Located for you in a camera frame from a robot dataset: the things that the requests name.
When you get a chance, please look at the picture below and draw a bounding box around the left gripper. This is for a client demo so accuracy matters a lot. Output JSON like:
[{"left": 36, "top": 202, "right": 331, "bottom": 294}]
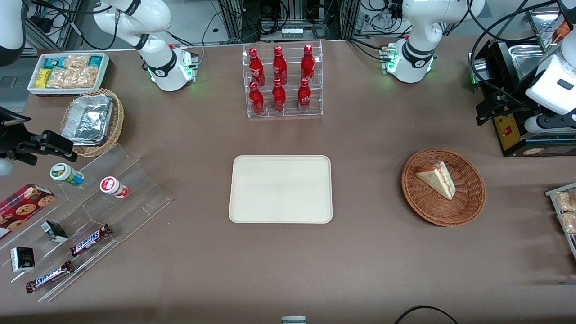
[{"left": 476, "top": 56, "right": 576, "bottom": 126}]

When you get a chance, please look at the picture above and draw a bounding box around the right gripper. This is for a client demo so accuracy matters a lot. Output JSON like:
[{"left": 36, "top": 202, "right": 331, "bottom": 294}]
[{"left": 0, "top": 107, "right": 78, "bottom": 165}]

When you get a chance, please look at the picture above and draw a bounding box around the triangular white sandwich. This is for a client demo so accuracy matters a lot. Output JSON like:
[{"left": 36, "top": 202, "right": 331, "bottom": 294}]
[{"left": 415, "top": 161, "right": 456, "bottom": 200}]

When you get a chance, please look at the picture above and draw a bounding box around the silver foil tray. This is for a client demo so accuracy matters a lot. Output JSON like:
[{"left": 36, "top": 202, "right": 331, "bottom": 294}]
[{"left": 62, "top": 94, "right": 114, "bottom": 147}]

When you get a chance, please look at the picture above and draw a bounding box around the light wicker basket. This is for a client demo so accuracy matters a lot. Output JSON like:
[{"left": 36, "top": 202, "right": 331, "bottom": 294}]
[{"left": 61, "top": 88, "right": 125, "bottom": 158}]

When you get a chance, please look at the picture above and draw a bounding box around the brown round wicker basket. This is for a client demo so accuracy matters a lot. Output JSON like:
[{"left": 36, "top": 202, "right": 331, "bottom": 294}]
[{"left": 401, "top": 148, "right": 486, "bottom": 227}]

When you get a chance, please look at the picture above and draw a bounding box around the grey metal snack tray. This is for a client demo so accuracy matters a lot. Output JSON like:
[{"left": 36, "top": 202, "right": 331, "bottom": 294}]
[{"left": 544, "top": 182, "right": 576, "bottom": 261}]

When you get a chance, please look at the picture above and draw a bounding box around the beige plastic tray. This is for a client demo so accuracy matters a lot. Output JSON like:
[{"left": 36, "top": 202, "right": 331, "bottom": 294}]
[{"left": 229, "top": 155, "right": 333, "bottom": 224}]

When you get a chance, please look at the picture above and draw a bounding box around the black food warmer appliance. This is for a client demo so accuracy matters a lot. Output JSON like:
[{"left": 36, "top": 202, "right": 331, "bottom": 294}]
[{"left": 468, "top": 9, "right": 576, "bottom": 158}]

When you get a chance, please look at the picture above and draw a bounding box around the green lidded yogurt cup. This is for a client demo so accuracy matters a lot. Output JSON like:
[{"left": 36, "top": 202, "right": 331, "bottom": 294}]
[{"left": 49, "top": 163, "right": 85, "bottom": 187}]

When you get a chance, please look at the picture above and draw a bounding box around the white rectangular snack bin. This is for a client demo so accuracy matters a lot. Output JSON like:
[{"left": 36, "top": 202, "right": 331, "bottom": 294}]
[{"left": 27, "top": 52, "right": 110, "bottom": 96}]

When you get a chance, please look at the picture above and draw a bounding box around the red plaid cookie box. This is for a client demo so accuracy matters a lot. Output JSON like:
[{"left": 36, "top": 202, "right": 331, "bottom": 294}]
[{"left": 0, "top": 184, "right": 56, "bottom": 240}]

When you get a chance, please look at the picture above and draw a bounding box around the clear cracker bag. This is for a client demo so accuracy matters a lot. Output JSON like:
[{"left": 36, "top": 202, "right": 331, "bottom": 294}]
[
  {"left": 47, "top": 67, "right": 100, "bottom": 89},
  {"left": 63, "top": 55, "right": 91, "bottom": 69}
]

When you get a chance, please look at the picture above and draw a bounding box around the red lidded yogurt cup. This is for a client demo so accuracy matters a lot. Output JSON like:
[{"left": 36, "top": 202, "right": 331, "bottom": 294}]
[{"left": 99, "top": 176, "right": 130, "bottom": 199}]

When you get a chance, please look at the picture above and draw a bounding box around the brown snickers bar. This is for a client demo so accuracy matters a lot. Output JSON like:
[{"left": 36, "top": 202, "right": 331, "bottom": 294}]
[
  {"left": 25, "top": 261, "right": 74, "bottom": 294},
  {"left": 70, "top": 224, "right": 112, "bottom": 257}
]

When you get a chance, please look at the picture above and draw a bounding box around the clear acrylic stepped stand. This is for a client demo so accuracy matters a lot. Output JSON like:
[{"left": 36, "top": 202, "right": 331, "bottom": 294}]
[{"left": 0, "top": 143, "right": 173, "bottom": 303}]

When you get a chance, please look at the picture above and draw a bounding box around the small black white box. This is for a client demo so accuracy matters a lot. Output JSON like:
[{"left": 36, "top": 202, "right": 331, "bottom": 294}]
[{"left": 10, "top": 247, "right": 36, "bottom": 273}]

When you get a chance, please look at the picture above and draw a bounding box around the clear bagged pastry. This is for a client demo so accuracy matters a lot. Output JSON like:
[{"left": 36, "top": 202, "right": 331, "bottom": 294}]
[
  {"left": 554, "top": 191, "right": 576, "bottom": 212},
  {"left": 558, "top": 212, "right": 576, "bottom": 234}
]

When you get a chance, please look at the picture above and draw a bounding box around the red cola bottle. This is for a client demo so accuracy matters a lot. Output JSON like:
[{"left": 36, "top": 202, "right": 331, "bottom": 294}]
[
  {"left": 297, "top": 77, "right": 312, "bottom": 112},
  {"left": 272, "top": 46, "right": 288, "bottom": 85},
  {"left": 249, "top": 81, "right": 265, "bottom": 115},
  {"left": 301, "top": 44, "right": 315, "bottom": 81},
  {"left": 249, "top": 48, "right": 266, "bottom": 87},
  {"left": 272, "top": 79, "right": 287, "bottom": 113}
]

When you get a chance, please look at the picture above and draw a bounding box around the clear acrylic bottle rack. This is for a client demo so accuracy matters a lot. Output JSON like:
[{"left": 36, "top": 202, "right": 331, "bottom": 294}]
[{"left": 242, "top": 40, "right": 324, "bottom": 119}]

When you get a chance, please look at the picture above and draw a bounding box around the black floor cable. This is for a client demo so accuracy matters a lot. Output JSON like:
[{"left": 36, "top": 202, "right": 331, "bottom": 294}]
[{"left": 394, "top": 305, "right": 459, "bottom": 324}]

